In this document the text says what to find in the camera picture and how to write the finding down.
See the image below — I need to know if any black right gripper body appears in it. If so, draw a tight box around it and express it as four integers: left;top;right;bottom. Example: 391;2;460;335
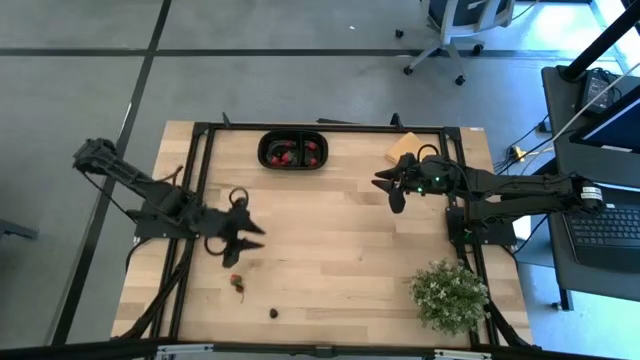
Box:
388;152;451;215

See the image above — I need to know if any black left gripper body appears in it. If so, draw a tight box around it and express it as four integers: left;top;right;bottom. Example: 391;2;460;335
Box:
199;207;251;269

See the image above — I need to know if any red berry with leaf and stem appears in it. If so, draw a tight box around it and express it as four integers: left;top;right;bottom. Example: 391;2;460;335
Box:
229;273;247;305

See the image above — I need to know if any black plastic food container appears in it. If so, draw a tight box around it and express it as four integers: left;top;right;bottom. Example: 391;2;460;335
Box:
257;129;330;171

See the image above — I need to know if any potted plant with white flowers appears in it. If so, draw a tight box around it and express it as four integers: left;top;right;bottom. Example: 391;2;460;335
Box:
408;257;491;337

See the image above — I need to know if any black side desk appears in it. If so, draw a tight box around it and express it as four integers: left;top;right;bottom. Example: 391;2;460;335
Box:
541;64;640;189
542;177;640;311

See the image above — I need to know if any white and blue office chair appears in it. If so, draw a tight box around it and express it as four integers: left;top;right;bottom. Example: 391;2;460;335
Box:
394;0;516;87

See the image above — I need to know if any black crossbar with metal brackets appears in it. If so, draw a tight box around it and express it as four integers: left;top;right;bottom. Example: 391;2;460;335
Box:
0;337;640;360

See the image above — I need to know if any black laptop keyboard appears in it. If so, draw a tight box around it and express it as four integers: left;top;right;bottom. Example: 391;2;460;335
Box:
562;207;640;275

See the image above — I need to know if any black power adapter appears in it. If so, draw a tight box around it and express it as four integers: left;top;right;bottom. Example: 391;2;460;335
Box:
579;68;624;112

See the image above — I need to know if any black computer monitor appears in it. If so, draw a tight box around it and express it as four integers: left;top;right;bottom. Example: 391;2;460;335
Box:
569;83;640;154

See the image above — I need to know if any grey chair leg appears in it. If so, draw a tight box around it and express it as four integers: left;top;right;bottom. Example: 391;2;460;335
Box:
0;217;40;242

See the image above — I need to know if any black diagonal pole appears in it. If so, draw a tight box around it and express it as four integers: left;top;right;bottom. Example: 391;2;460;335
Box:
558;0;640;83

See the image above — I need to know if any black aluminium table frame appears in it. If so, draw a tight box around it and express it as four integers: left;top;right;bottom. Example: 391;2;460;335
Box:
112;112;534;351

